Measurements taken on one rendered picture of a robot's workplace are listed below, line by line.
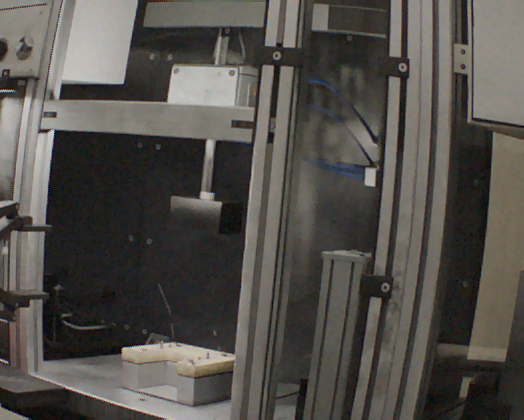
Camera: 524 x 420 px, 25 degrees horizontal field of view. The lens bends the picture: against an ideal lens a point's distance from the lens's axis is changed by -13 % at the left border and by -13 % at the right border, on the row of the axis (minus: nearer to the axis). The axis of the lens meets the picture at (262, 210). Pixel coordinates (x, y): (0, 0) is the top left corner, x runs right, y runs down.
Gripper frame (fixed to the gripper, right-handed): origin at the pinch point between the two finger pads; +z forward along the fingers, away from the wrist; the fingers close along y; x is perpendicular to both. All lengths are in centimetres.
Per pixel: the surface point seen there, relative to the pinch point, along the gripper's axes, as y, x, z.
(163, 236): 0, 21, 64
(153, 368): -17.6, 3.4, 36.4
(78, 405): -23.9, 7.6, 21.4
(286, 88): 23.9, -22.4, 21.4
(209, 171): 12.1, -0.7, 41.6
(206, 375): -16.5, -6.6, 35.3
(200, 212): 6.3, -1.2, 39.4
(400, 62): 29, -38, 21
